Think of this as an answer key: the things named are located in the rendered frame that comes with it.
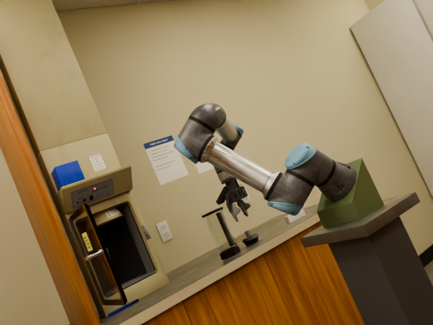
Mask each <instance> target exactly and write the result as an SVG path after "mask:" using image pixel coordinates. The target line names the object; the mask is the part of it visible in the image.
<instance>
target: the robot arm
mask: <svg viewBox="0 0 433 325"><path fill-rule="evenodd" d="M215 132H216V133H217V134H219V136H221V138H222V140H221V142H220V143H219V142H218V139H217V137H216V136H214V135H213V134H214V133H215ZM243 133H244V130H243V129H242V128H241V127H239V126H237V125H235V124H231V122H230V121H229V120H228V118H227V117H226V113H225V111H224V109H223V108H222V107H221V106H219V105H218V104H215V103H206V104H202V105H200V106H198V107H196V108H195V109H194V110H193V111H192V112H191V114H190V116H189V118H188V119H187V121H186V123H185V125H184V126H183V128H182V129H181V131H180V133H179V135H178V136H177V138H176V140H175V142H174V147H175V149H176V150H178V151H179V152H180V153H181V154H182V155H184V156H185V157H187V158H188V159H189V160H190V161H192V162H193V163H195V164H196V163H197V162H200V163H206V162H208V163H210V164H212V165H213V167H214V169H215V171H216V174H217V175H218V178H219V180H220V182H221V183H222V184H226V186H225V187H223V189H222V191H221V193H220V195H219V197H218V199H217V200H216V203H217V204H218V205H220V204H222V203H224V202H225V200H226V205H227V208H228V210H229V212H230V213H231V215H232V216H233V218H234V219H235V221H236V222H238V217H237V215H238V214H239V213H240V209H241V210H242V211H243V213H244V215H245V216H247V217H248V212H247V209H249V208H250V207H251V205H250V204H249V203H245V202H244V201H243V200H242V199H243V198H245V197H247V196H248V194H247V192H246V190H245V188H244V186H239V184H238V183H237V180H236V179H238V180H240V181H242V182H244V183H246V184H247V185H249V186H251V187H252V188H254V189H256V190H258V191H259V192H261V193H262V194H263V196H264V199H265V200H267V201H268V202H267V205H268V206H270V207H272V208H275V209H277V210H280V211H281V212H284V213H287V214H289V215H293V216H295V215H298V214H299V212H300V210H301V209H302V207H303V206H304V204H305V202H306V200H307V198H308V196H309V195H310V193H311V191H312V189H313V188H314V185H315V186H317V187H318V188H319V190H320V191H321V192H322V193H323V194H324V196H325V197H326V198H327V199H328V200H330V201H332V202H336V201H340V200H342V199H343V198H344V197H346V196H347V195H348V194H349V192H350V191H351V190H352V188H353V186H354V184H355V182H356V177H357V173H356V170H355V168H353V167H352V166H351V165H349V164H345V163H342V162H337V161H334V160H332V159H331V158H330V157H328V156H326V155H325V154H324V153H322V152H321V151H319V150H317V148H315V147H313V146H311V145H310V144H307V143H303V144H299V145H298V146H297V147H295V148H294V149H293V150H292V151H291V152H290V153H289V154H288V156H287V157H286V159H285V162H284V165H285V167H286V168H287V169H286V171H285V173H284V174H283V173H282V172H276V173H273V172H271V171H269V170H267V169H265V168H264V167H262V166H260V165H259V164H257V163H255V162H253V161H251V160H249V159H247V158H246V157H244V156H242V155H240V154H239V153H236V152H235V151H233V150H234V149H235V147H236V145H237V144H238V142H239V140H240V139H241V138H242V135H243ZM235 202H237V205H238V207H240V208H237V207H236V204H235Z"/></svg>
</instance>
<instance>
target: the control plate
mask: <svg viewBox="0 0 433 325"><path fill-rule="evenodd" d="M103 184H105V186H103ZM94 188H96V189H95V190H94ZM107 191H108V192H107ZM102 192H103V194H102ZM97 194H99V195H98V196H97ZM113 194H114V189H113V179H109V180H107V181H103V182H100V183H97V184H94V185H92V186H89V187H86V188H83V189H80V190H77V191H74V192H71V196H72V204H73V209H75V208H78V207H80V206H82V205H83V204H88V203H91V202H94V201H97V200H99V199H102V198H105V197H107V196H110V195H113ZM91 195H93V200H90V196H91ZM83 199H86V201H85V202H83ZM77 202H79V203H78V204H77Z"/></svg>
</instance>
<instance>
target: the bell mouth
mask: <svg viewBox="0 0 433 325"><path fill-rule="evenodd" d="M122 216H124V215H123V214H122V213H121V212H120V211H118V209H116V207H112V208H108V209H106V210H103V211H101V212H99V213H96V214H94V215H93V218H94V219H95V222H96V225H97V227H100V226H102V225H105V224H108V223H109V222H112V221H114V220H116V219H118V218H120V217H122Z"/></svg>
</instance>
